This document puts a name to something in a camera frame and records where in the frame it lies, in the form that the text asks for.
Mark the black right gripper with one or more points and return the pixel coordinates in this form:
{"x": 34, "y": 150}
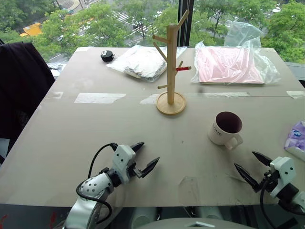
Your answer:
{"x": 269, "y": 180}

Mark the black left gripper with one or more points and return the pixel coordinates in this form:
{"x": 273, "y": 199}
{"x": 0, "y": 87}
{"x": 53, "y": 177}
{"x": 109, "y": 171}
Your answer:
{"x": 133, "y": 169}

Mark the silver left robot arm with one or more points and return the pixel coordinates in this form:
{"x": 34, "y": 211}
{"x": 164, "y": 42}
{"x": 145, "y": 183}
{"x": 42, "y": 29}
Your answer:
{"x": 95, "y": 186}

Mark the wooden mug tree stand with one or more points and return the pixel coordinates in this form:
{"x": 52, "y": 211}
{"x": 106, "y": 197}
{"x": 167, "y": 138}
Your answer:
{"x": 170, "y": 71}

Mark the purple tissue pack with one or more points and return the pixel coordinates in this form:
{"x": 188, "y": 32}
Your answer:
{"x": 296, "y": 140}

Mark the white mug with dark inside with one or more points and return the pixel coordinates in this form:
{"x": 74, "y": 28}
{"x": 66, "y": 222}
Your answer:
{"x": 215, "y": 133}

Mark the clear tape patch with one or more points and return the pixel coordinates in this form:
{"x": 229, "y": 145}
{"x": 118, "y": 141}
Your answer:
{"x": 189, "y": 189}

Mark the short white tape strip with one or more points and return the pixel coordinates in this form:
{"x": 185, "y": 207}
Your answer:
{"x": 149, "y": 99}

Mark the grey robot torso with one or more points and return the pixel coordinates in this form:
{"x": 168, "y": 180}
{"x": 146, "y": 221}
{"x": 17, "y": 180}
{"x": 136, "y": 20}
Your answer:
{"x": 171, "y": 223}

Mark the wide white tape strip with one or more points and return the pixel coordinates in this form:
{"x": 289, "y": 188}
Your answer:
{"x": 97, "y": 97}

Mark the long thin tape strip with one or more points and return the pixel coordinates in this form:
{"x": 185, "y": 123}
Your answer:
{"x": 219, "y": 94}

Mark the tape strip at table edge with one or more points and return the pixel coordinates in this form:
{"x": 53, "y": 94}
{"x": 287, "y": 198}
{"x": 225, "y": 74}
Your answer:
{"x": 296, "y": 94}

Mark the plastic bag with folded cloth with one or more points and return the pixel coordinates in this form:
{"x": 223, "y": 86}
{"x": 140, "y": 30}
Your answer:
{"x": 140, "y": 63}

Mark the red tape mark on peg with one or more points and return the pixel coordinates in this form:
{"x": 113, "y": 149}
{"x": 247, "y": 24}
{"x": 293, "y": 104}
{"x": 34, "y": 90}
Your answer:
{"x": 182, "y": 68}

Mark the small black round object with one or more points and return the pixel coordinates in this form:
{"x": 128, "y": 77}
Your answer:
{"x": 107, "y": 56}

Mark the clear crumpled plastic bag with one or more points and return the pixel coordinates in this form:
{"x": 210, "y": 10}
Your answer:
{"x": 259, "y": 47}

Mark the dark jacket on chair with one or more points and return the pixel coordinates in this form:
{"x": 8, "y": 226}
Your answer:
{"x": 21, "y": 90}

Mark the yellow vehicle outside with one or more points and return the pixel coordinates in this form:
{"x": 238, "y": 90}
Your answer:
{"x": 31, "y": 29}

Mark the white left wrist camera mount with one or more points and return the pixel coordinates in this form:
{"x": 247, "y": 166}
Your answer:
{"x": 121, "y": 155}

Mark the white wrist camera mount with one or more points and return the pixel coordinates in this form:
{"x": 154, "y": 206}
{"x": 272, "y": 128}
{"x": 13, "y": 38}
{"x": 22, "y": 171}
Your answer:
{"x": 284, "y": 170}
{"x": 121, "y": 155}

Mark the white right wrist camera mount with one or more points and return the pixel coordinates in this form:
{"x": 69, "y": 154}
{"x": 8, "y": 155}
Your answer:
{"x": 284, "y": 170}

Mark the dark window frame post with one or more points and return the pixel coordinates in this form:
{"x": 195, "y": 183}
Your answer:
{"x": 186, "y": 21}

